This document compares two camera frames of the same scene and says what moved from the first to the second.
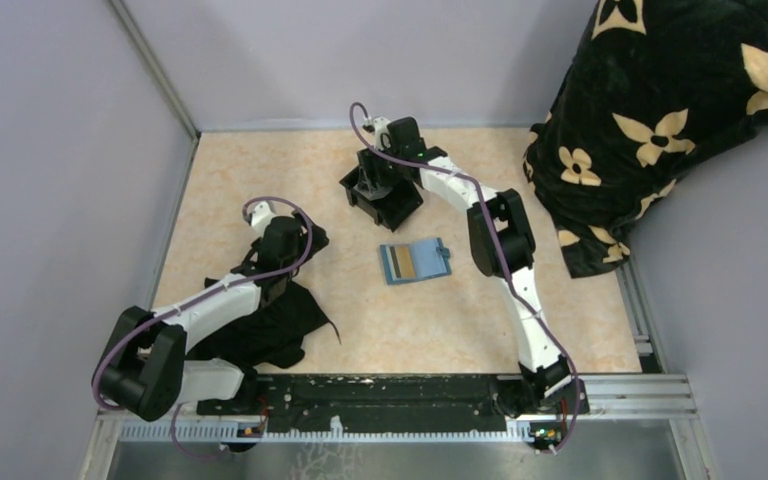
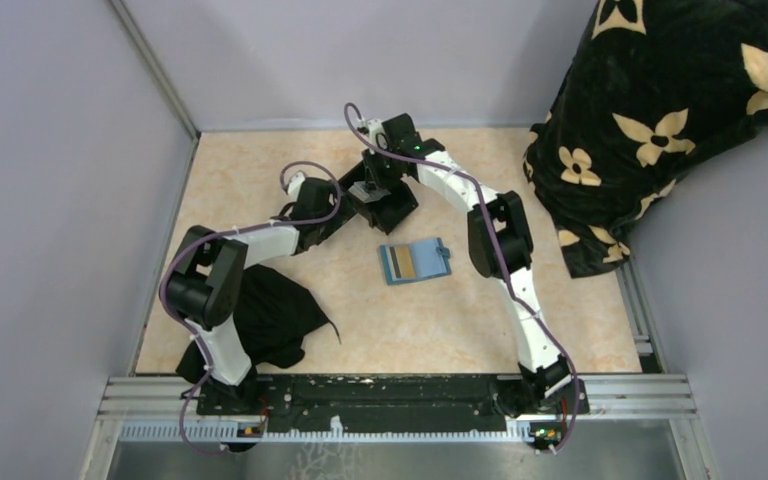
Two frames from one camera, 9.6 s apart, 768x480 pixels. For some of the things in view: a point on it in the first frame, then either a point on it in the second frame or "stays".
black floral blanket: [650, 88] stays
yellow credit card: [405, 261] stays
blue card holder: [429, 259] stays
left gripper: [318, 240] -> [333, 194]
